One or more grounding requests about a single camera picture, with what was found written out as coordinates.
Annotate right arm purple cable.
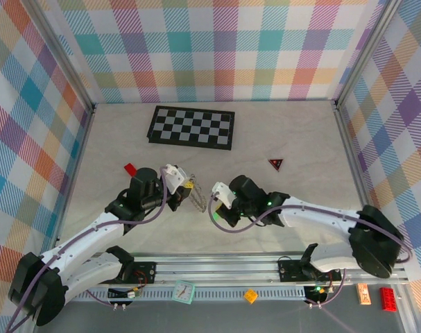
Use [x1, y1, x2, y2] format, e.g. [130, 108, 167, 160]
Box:
[209, 194, 414, 308]

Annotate wooden printed block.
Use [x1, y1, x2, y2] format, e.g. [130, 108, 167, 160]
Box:
[356, 282, 372, 306]

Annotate slotted cable duct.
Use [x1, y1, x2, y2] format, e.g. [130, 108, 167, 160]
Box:
[69, 287, 308, 301]

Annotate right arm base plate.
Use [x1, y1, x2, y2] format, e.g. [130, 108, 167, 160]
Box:
[277, 258, 343, 284]

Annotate aluminium frame post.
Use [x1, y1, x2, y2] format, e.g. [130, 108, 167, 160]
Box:
[333, 0, 404, 108]
[31, 0, 95, 114]

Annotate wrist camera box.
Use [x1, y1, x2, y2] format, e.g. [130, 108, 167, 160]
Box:
[160, 164, 192, 194]
[211, 181, 237, 210]

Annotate aluminium side rail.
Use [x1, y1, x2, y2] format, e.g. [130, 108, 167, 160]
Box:
[52, 103, 97, 259]
[333, 100, 386, 256]

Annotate black grey checkerboard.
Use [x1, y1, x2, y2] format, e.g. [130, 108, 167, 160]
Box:
[146, 105, 236, 151]

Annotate teal toy clock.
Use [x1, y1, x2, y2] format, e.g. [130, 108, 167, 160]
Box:
[171, 279, 196, 305]

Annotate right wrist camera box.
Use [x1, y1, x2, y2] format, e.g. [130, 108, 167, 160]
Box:
[211, 181, 237, 210]

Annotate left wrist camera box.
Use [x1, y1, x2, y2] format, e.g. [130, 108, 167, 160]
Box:
[160, 164, 192, 194]

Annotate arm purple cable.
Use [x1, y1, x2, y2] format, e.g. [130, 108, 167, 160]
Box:
[209, 194, 414, 308]
[5, 169, 169, 333]

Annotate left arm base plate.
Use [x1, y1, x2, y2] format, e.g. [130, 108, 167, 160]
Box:
[119, 260, 158, 286]

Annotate black connector board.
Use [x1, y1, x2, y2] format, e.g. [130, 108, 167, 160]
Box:
[305, 284, 331, 303]
[108, 287, 144, 301]

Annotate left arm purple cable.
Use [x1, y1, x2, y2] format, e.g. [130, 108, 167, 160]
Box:
[5, 169, 169, 333]

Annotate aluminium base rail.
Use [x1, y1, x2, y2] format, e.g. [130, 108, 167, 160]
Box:
[57, 255, 411, 289]

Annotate metal disc with key rings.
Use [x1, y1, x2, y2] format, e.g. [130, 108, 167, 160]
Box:
[188, 173, 208, 214]

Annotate red toy brick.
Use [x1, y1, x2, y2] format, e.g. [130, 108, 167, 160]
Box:
[379, 287, 399, 311]

